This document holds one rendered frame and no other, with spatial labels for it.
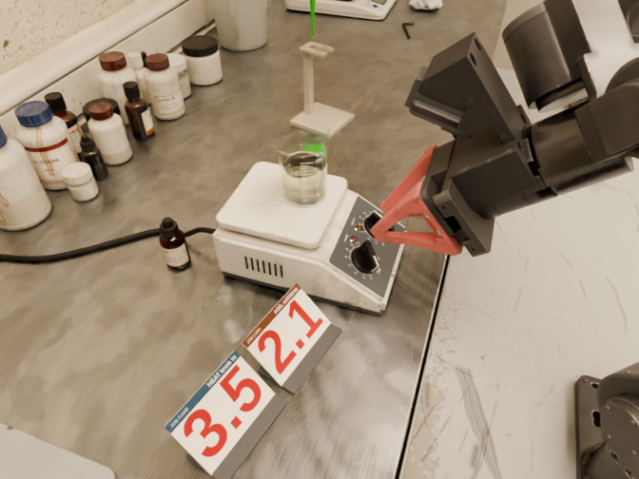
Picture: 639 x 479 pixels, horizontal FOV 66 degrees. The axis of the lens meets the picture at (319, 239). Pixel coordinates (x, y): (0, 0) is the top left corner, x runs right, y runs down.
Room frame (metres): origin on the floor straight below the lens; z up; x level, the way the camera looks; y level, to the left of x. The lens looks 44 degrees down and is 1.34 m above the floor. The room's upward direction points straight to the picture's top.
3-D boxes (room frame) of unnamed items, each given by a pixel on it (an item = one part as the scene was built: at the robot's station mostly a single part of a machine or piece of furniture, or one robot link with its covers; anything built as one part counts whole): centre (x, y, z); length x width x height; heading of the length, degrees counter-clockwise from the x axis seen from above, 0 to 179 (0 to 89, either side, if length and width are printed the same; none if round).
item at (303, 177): (0.43, 0.02, 1.02); 0.06 x 0.05 x 0.08; 105
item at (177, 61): (0.84, 0.27, 0.93); 0.06 x 0.06 x 0.07
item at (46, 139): (0.58, 0.38, 0.96); 0.06 x 0.06 x 0.11
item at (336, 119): (0.75, 0.00, 0.96); 0.08 x 0.08 x 0.13; 56
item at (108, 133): (0.64, 0.32, 0.94); 0.05 x 0.05 x 0.09
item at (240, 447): (0.21, 0.08, 0.92); 0.09 x 0.06 x 0.04; 147
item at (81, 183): (0.55, 0.33, 0.92); 0.04 x 0.04 x 0.04
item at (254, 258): (0.42, 0.02, 0.94); 0.22 x 0.13 x 0.08; 71
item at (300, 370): (0.29, 0.03, 0.92); 0.09 x 0.06 x 0.04; 147
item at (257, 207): (0.43, 0.04, 0.98); 0.12 x 0.12 x 0.01; 71
